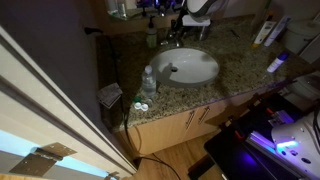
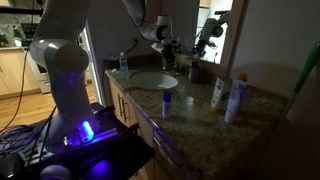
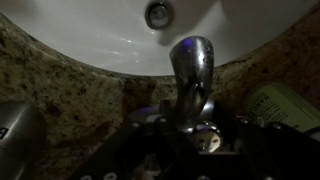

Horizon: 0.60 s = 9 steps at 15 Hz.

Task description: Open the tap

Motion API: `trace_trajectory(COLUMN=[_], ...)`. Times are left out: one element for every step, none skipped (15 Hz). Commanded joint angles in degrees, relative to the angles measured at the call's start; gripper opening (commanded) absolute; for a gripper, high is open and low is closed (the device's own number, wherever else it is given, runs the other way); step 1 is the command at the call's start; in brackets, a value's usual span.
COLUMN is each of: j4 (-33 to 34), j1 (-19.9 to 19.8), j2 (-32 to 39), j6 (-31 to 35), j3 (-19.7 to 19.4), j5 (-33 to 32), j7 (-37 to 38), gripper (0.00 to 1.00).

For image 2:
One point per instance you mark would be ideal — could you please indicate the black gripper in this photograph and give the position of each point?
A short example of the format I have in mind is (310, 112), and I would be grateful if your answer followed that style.
(170, 46)

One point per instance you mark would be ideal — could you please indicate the chrome sink faucet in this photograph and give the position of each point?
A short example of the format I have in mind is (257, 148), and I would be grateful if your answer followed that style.
(177, 70)

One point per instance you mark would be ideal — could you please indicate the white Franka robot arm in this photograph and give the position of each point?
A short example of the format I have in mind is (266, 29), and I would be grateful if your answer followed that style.
(66, 83)

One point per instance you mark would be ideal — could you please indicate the white oval sink basin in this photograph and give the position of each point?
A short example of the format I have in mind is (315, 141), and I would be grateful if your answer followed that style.
(151, 81)

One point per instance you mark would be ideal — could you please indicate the small white bottle blue cap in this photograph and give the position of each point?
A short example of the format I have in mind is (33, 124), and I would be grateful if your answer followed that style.
(166, 106)

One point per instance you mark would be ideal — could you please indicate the clear plastic water bottle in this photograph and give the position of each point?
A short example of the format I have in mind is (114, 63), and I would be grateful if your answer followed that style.
(123, 65)

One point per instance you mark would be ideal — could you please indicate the wooden vanity cabinet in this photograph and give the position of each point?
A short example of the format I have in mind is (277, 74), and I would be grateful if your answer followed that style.
(140, 128)

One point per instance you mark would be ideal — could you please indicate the white blue sunscreen bottle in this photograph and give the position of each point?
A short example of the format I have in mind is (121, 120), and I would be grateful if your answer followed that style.
(235, 100)

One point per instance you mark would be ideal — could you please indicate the white door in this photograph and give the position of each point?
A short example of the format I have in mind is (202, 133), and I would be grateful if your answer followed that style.
(95, 80)

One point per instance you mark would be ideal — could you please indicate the black robot cart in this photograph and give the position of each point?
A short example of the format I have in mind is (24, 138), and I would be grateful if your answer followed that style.
(116, 156)

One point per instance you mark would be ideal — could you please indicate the black kitchen appliance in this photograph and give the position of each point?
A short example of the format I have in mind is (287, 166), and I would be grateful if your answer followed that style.
(29, 35)

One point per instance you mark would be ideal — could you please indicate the wooden kitchen cabinet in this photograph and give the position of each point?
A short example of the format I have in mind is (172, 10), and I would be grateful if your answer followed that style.
(11, 73)

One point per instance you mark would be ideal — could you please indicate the grey round button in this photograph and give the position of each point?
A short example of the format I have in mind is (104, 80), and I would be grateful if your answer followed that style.
(55, 173)

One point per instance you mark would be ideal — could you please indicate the wood framed wall mirror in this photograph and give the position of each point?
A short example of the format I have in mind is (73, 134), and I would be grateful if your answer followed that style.
(208, 53)

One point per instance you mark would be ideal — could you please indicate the black wall plug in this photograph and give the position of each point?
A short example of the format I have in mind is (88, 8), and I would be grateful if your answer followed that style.
(135, 41)

